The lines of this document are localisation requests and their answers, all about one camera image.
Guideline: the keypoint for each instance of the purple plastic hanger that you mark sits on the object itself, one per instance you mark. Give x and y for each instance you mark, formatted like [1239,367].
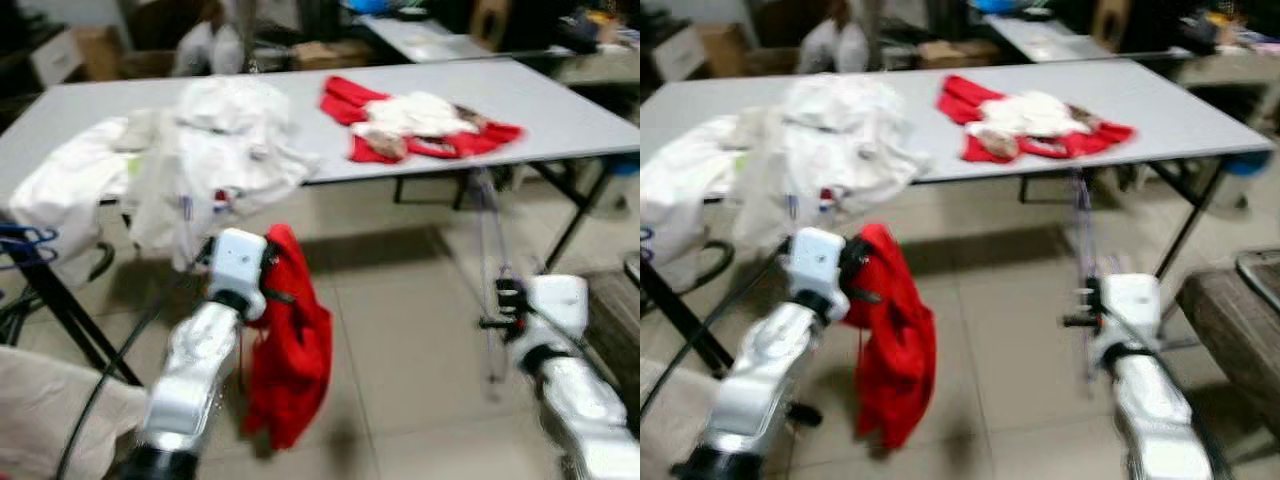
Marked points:
[1083,230]
[490,240]

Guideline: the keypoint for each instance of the wooden black speaker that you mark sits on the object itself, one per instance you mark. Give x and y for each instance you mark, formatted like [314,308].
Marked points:
[498,22]
[1120,22]

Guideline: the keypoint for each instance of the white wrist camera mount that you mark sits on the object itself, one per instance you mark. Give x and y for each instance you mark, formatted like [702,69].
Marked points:
[238,260]
[558,305]
[815,260]
[1130,305]

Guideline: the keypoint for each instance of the printed cardboard box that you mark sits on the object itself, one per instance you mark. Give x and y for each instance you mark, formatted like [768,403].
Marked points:
[960,54]
[335,55]

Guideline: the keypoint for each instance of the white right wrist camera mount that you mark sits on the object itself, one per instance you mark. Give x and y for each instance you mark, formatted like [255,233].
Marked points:
[1130,305]
[558,305]

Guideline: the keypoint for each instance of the plain red garment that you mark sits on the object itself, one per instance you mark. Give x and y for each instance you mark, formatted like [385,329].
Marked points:
[895,350]
[295,350]

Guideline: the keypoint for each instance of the beige fabric seat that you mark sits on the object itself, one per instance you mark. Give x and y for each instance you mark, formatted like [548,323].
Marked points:
[50,420]

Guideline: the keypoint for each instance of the large cardboard box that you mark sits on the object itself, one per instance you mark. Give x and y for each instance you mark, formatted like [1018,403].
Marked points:
[700,52]
[75,55]

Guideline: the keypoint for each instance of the brown upholstered bench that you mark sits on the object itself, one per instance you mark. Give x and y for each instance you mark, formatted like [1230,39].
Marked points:
[615,340]
[1230,340]

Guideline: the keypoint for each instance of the dark teal round stool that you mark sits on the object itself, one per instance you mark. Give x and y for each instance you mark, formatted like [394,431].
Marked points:
[625,175]
[1245,170]

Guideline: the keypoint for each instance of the grey pillow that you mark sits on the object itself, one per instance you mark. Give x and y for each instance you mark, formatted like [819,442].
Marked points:
[820,48]
[228,50]
[855,48]
[192,50]

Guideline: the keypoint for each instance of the red garment white piping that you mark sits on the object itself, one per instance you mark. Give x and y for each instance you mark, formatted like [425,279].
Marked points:
[345,100]
[960,98]

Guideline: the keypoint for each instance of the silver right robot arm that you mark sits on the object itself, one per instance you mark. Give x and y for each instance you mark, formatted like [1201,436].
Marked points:
[1150,410]
[580,410]

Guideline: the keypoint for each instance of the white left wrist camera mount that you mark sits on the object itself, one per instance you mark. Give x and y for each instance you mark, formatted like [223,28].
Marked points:
[238,260]
[815,260]

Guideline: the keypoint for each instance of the blue plastic hanger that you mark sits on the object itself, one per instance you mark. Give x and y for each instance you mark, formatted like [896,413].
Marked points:
[25,235]

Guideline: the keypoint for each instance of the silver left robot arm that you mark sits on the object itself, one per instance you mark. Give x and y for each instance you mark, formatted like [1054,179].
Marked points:
[195,370]
[770,380]

